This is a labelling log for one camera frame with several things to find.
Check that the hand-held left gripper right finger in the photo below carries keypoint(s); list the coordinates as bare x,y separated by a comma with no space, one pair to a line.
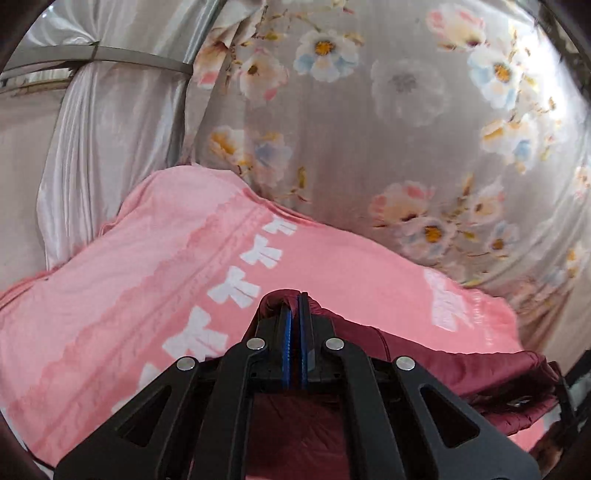
303,344

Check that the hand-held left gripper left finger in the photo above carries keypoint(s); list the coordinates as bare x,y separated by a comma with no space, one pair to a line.
286,344

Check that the maroon puffer jacket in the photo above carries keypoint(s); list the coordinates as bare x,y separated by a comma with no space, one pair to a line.
438,369

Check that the pink printed blanket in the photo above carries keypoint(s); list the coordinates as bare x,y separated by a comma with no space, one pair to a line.
138,277

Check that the grey floral sheet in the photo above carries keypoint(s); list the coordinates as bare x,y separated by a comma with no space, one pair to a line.
369,138

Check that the silver satin curtain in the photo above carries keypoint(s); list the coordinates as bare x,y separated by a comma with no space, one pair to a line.
101,134

